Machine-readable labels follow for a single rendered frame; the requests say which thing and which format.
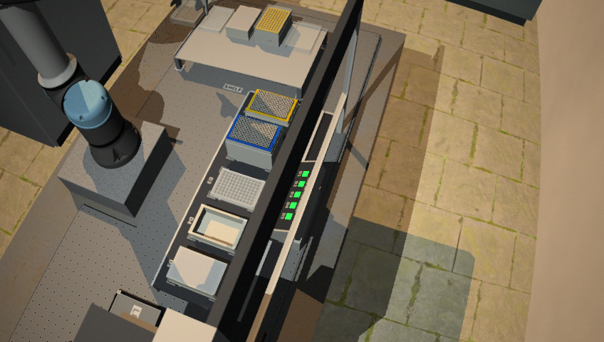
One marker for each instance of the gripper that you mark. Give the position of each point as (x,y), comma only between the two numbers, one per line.
(198,4)

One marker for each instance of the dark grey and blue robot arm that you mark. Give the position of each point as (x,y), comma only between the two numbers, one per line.
(113,141)

